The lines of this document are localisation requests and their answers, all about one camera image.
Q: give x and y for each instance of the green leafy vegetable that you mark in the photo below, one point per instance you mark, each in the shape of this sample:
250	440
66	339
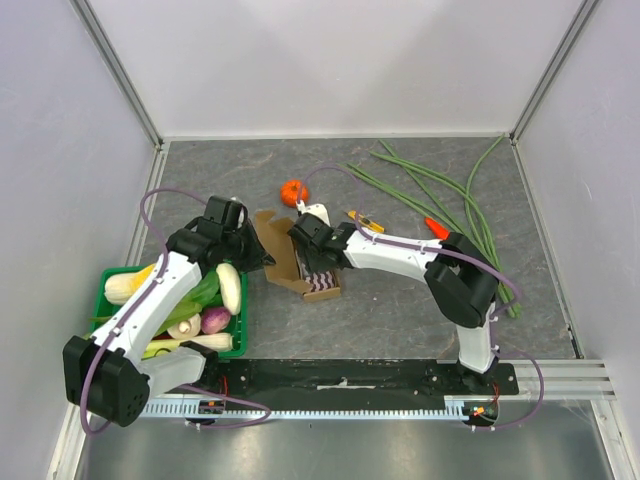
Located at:
205	294

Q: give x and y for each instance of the white corn cob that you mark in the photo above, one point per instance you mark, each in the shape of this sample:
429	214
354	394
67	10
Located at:
119	288

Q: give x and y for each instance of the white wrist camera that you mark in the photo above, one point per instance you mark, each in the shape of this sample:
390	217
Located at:
243	215
319	210

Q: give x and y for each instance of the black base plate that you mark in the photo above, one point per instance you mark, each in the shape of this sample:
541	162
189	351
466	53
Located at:
239	376

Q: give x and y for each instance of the white eggplant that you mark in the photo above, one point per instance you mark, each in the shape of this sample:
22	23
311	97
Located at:
230	287

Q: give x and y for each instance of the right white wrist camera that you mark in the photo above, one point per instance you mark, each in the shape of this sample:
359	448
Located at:
319	210

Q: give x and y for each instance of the white mushroom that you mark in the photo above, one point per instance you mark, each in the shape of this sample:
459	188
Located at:
186	329

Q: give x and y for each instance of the brown cardboard express box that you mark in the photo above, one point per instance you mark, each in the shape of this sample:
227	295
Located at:
272	232

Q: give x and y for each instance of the purple onion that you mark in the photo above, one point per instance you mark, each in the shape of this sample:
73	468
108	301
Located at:
214	320

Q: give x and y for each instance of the bunch of long green beans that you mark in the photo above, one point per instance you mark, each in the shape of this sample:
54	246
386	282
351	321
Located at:
446	200

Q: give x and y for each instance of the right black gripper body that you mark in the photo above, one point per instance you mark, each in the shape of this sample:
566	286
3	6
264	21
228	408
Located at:
310	250

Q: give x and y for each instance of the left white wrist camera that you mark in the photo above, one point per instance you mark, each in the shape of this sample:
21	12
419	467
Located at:
243	215

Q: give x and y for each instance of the yellow utility knife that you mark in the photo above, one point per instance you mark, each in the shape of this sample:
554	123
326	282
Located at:
365	222

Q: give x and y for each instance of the orange carrot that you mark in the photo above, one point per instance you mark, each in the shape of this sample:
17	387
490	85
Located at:
439	231

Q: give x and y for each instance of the purple white wavy cloth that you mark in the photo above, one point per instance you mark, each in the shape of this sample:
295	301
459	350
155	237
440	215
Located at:
316	282

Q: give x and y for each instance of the small orange pumpkin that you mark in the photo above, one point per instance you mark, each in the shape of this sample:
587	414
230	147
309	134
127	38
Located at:
293	191

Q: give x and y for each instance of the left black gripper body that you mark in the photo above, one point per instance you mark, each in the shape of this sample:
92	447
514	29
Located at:
238	249

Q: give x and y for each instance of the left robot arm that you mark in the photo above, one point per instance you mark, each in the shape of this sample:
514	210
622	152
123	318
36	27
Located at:
106	374

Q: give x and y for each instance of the green plastic basket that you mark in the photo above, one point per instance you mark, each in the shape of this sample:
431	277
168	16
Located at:
237	326

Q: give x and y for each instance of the grey slotted cable duct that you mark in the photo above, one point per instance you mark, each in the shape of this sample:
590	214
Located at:
178	406

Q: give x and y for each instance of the green celery stalk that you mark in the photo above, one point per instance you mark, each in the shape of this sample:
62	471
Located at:
161	347

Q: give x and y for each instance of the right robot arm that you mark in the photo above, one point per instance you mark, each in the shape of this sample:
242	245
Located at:
453	269

